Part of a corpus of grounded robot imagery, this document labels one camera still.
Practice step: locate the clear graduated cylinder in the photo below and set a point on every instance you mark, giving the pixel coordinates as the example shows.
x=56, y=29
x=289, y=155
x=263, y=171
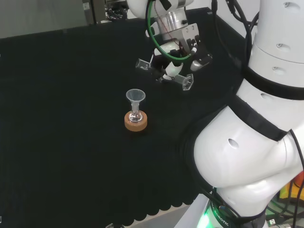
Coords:
x=187, y=81

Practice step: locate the black bench cloth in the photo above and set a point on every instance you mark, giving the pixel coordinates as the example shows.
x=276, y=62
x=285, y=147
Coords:
x=95, y=118

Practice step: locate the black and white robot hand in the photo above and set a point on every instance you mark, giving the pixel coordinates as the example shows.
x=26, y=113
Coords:
x=187, y=45

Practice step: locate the clear plastic funnel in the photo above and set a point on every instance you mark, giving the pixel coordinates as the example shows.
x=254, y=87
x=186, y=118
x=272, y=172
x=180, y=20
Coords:
x=135, y=96

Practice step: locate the clear round-bottom flask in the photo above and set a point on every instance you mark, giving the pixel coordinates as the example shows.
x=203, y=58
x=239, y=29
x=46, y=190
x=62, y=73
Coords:
x=135, y=116

